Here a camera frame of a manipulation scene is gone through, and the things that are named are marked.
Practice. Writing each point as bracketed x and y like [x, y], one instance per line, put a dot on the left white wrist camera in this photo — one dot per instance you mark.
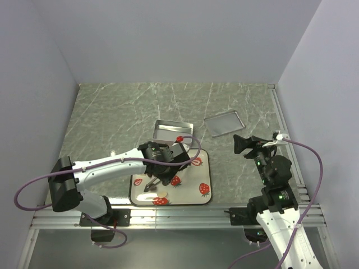
[180, 140]

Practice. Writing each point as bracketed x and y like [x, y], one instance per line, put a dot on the silver rectangular tin box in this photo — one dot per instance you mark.
[166, 131]

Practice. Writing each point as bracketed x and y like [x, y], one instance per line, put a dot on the white oval chocolate front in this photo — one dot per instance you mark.
[162, 194]

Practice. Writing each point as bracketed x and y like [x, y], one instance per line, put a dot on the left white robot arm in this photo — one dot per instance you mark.
[70, 182]

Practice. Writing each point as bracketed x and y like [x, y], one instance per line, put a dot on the white strawberry pattern tray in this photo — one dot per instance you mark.
[191, 186]

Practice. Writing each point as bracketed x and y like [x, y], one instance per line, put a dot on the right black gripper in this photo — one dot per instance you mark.
[240, 143]

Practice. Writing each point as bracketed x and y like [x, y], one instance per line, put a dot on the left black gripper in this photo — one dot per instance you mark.
[167, 177]

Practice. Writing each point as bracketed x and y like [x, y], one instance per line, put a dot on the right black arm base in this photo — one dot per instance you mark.
[253, 232]

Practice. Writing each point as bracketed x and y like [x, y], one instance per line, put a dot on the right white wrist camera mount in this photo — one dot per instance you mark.
[279, 139]

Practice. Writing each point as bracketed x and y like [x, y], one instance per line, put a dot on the aluminium frame rail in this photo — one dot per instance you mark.
[211, 216]

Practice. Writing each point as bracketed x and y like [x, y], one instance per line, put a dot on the silver tin lid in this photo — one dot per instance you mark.
[224, 123]

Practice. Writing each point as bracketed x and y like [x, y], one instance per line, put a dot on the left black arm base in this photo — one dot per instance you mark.
[105, 232]

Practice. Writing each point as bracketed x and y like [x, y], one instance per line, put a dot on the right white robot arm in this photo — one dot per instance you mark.
[276, 210]

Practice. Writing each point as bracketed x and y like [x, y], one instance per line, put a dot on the metal serving tongs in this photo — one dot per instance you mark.
[153, 183]

